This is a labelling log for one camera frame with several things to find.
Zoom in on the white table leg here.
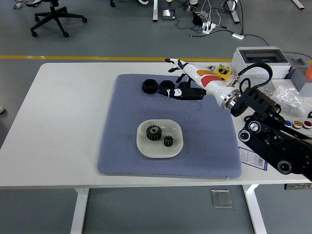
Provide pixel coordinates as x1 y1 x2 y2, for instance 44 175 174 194
70 188 90 234
243 184 268 234

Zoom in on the small black gear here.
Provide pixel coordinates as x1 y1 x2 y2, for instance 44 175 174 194
163 135 175 148

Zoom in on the blue-grey textured mat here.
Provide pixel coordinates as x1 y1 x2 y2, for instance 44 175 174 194
97 74 243 180

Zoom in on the clear plastic parts bag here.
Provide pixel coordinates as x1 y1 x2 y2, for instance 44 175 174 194
272 85 312 118

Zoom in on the grey block with recess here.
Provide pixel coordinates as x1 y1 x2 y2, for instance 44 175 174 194
284 52 312 97

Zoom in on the yellow tape measure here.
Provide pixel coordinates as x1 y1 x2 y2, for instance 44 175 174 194
215 67 234 82

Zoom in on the grey electrical enclosure box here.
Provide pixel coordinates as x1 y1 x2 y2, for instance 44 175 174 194
231 46 292 85

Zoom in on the white power strip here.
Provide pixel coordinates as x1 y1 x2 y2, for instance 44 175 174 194
202 21 218 35

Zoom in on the black office chair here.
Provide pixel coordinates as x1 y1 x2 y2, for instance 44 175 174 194
30 0 88 38

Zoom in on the large black hex nut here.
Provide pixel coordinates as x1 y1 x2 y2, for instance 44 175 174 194
159 80 176 90
142 79 159 95

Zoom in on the large black gear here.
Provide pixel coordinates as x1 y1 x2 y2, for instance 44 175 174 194
146 124 163 142

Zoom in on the button control box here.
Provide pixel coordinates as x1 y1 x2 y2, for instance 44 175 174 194
284 111 312 130

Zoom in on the metal floor hatch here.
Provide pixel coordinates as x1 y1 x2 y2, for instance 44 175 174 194
211 189 234 209

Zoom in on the black floor cable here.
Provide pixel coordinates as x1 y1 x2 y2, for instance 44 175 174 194
243 34 272 47

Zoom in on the black power adapter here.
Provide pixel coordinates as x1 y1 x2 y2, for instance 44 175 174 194
192 11 204 26

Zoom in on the grey background desk leg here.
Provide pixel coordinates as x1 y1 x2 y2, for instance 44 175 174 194
225 0 241 24

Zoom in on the white square plate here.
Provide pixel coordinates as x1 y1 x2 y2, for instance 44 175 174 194
136 118 184 159

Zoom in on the under-table power strip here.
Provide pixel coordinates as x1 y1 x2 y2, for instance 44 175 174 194
284 182 312 191

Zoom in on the purple-edged label card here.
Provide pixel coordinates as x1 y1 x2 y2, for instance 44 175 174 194
238 147 269 171

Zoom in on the black desk phone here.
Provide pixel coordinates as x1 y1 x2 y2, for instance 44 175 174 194
161 9 176 21

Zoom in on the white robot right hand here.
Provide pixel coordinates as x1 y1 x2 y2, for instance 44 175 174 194
158 58 235 106

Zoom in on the flat white box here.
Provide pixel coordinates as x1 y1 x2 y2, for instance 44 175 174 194
269 78 297 92

